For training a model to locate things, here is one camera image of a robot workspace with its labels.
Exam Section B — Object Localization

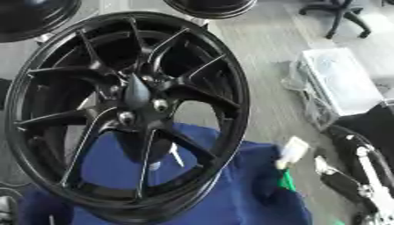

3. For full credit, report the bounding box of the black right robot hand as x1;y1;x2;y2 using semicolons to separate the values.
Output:
312;125;394;225

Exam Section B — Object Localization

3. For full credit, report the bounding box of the black spoked wheel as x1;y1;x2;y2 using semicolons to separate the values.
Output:
3;11;252;225

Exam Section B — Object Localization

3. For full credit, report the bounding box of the black wheel rim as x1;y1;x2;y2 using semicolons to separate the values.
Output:
161;0;259;20
0;0;84;44

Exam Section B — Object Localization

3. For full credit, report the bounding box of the green plastic piece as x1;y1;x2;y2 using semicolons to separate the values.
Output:
277;169;299;192

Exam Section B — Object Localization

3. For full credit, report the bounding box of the white rectangular block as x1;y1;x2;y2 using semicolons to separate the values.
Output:
275;135;313;171

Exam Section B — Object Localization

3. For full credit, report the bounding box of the white plastic box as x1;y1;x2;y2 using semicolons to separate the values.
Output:
280;47;388;131

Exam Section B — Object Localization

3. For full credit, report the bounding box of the black office chair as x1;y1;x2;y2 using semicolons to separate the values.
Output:
296;0;373;40

